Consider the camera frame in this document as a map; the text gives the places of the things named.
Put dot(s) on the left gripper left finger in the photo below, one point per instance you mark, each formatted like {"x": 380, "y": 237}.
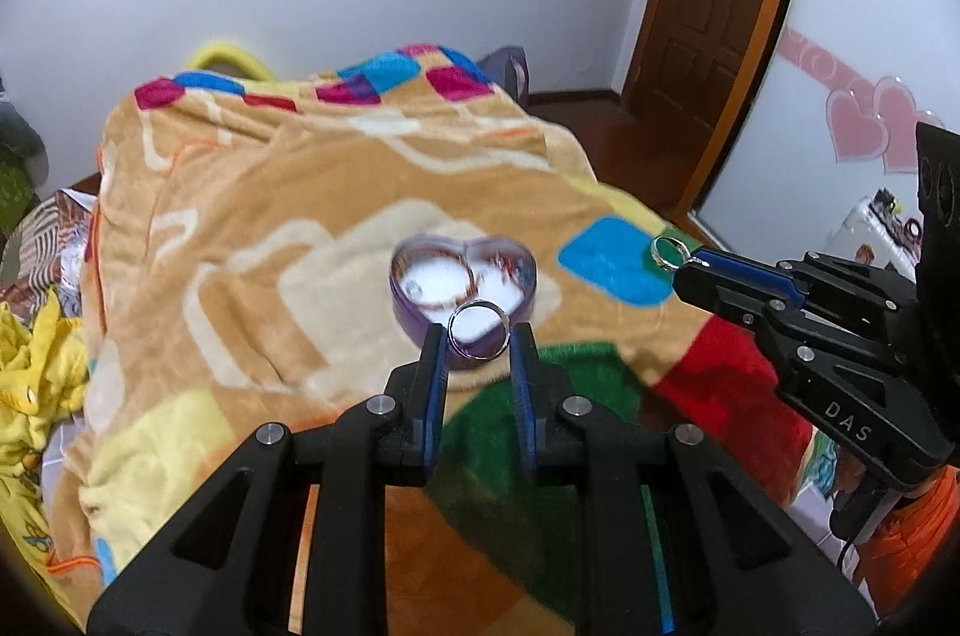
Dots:
{"x": 283, "y": 504}

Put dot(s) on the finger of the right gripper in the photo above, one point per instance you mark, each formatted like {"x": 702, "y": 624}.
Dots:
{"x": 847, "y": 283}
{"x": 752, "y": 296}

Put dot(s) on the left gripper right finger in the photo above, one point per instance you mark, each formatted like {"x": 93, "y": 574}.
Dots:
{"x": 673, "y": 536}

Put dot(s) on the white suitcase with stickers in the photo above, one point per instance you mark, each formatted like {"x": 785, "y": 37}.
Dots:
{"x": 876, "y": 233}

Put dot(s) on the orange clothing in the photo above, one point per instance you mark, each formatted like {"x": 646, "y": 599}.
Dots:
{"x": 892, "y": 560}

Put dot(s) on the purple heart tin box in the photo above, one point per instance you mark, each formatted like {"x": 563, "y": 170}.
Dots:
{"x": 477, "y": 289}

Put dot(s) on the white wardrobe sliding door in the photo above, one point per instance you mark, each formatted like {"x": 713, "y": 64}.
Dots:
{"x": 834, "y": 121}

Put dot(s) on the colourful plush blanket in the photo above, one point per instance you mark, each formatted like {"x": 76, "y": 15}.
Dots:
{"x": 238, "y": 272}

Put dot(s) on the grey purple bag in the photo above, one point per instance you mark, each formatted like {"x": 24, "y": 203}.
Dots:
{"x": 507, "y": 67}

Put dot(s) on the yellow cartoon bedsheet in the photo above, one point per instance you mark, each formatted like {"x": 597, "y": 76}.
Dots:
{"x": 44, "y": 376}

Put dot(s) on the striped pillow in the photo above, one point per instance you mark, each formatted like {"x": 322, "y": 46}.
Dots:
{"x": 46, "y": 252}

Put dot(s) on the yellow chair back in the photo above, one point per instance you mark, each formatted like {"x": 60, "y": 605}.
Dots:
{"x": 219, "y": 54}

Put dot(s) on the green patterned cloth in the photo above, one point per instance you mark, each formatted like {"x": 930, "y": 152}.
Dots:
{"x": 17, "y": 196}

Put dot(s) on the pile of clothes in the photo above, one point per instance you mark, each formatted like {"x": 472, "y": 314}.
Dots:
{"x": 16, "y": 133}

